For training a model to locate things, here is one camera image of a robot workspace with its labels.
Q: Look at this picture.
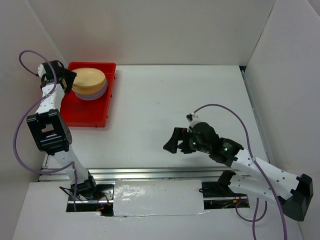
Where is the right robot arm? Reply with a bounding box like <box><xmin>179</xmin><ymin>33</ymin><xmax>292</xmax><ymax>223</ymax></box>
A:
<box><xmin>163</xmin><ymin>121</ymin><xmax>314</xmax><ymax>222</ymax></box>

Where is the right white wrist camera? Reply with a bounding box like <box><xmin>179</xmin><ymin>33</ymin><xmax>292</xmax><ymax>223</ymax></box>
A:
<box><xmin>186</xmin><ymin>112</ymin><xmax>202</xmax><ymax>128</ymax></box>

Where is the red plastic bin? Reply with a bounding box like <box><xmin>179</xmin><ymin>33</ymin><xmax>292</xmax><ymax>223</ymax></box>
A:
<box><xmin>60</xmin><ymin>61</ymin><xmax>117</xmax><ymax>128</ymax></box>

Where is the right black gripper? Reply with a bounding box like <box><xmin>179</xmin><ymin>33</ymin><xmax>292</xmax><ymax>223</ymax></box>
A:
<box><xmin>163</xmin><ymin>126</ymin><xmax>211</xmax><ymax>154</ymax></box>

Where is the white taped cover panel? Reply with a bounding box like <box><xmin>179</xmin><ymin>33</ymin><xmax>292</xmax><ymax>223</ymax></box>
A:
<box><xmin>113</xmin><ymin>179</ymin><xmax>205</xmax><ymax>217</ymax></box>

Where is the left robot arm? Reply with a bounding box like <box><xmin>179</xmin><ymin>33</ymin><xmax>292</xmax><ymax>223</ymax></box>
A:
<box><xmin>26</xmin><ymin>60</ymin><xmax>99</xmax><ymax>200</ymax></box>

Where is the aluminium rail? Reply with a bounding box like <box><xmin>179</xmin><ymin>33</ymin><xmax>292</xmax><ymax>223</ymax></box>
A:
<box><xmin>37</xmin><ymin>164</ymin><xmax>241</xmax><ymax>182</ymax></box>

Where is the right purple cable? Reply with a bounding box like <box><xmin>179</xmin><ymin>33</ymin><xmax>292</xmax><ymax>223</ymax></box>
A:
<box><xmin>194</xmin><ymin>104</ymin><xmax>288</xmax><ymax>240</ymax></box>

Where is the purple plate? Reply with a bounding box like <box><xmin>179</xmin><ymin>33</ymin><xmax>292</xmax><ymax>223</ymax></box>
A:
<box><xmin>74</xmin><ymin>80</ymin><xmax>108</xmax><ymax>101</ymax></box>

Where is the yellow plate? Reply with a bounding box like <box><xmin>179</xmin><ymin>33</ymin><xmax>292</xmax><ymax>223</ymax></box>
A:
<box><xmin>72</xmin><ymin>67</ymin><xmax>107</xmax><ymax>95</ymax></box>

